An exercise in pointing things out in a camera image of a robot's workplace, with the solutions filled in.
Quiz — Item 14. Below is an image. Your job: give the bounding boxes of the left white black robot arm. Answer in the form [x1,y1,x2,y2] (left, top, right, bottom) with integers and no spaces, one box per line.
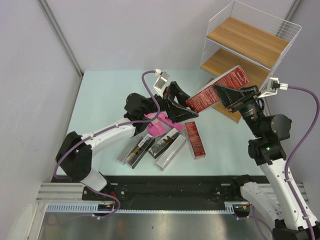
[55,81,199,200]

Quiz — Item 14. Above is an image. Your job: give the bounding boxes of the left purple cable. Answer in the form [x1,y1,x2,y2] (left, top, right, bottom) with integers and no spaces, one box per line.
[53,69,161,221]

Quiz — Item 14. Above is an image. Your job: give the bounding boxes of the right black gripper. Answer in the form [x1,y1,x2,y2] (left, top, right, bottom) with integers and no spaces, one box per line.
[213,82,266,138]

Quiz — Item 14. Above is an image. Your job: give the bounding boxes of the aluminium rail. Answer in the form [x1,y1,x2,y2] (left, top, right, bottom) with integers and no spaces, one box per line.
[36,182,84,203]

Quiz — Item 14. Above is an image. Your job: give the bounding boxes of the plain silver toothpaste box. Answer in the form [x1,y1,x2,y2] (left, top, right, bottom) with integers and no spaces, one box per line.
[156,134,187,171]

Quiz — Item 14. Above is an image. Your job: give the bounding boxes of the flat silver toothpaste box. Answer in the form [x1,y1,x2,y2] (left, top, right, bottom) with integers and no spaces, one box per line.
[117,135,141,165]

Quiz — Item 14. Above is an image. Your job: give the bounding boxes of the purple cable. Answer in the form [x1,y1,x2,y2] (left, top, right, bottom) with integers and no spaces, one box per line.
[249,84,320,240]
[53,69,161,221]

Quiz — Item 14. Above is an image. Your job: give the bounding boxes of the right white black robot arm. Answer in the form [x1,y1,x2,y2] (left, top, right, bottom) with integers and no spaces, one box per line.
[213,84,320,240]

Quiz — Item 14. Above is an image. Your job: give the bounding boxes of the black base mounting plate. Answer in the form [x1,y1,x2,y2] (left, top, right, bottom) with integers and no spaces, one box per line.
[51,175,268,211]

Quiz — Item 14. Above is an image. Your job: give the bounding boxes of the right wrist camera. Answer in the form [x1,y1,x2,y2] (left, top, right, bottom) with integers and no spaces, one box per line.
[258,76,289,99]

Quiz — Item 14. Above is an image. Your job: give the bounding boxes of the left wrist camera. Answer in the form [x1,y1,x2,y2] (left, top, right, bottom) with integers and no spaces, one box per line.
[153,68,169,95]

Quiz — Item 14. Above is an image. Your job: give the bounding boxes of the pink toothpaste box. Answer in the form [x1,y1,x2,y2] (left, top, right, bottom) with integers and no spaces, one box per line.
[157,112,185,133]
[146,118,166,138]

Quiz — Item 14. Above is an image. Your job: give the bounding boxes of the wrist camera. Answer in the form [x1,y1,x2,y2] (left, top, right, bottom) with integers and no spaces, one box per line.
[258,76,289,99]
[153,68,169,95]

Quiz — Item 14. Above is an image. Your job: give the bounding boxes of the slotted cable duct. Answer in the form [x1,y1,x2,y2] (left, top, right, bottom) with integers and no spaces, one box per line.
[46,203,114,214]

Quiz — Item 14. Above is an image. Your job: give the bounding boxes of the white wire wooden shelf rack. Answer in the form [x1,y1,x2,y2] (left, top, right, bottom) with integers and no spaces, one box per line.
[194,0,302,124]

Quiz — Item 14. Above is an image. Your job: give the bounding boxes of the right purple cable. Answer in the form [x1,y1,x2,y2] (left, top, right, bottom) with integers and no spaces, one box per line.
[249,84,320,240]

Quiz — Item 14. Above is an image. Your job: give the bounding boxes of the silver WR toothpaste box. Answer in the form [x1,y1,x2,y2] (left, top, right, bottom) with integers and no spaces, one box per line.
[148,128,181,159]

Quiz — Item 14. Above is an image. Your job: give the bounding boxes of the silver O toothpaste box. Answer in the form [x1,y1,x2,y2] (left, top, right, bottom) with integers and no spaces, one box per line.
[124,133,156,169]

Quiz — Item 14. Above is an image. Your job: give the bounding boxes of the red toothpaste box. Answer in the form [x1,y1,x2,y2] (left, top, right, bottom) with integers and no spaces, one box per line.
[185,121,206,159]
[185,65,249,113]

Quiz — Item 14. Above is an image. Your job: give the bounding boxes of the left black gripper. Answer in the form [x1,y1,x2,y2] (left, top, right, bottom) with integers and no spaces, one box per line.
[140,82,200,123]

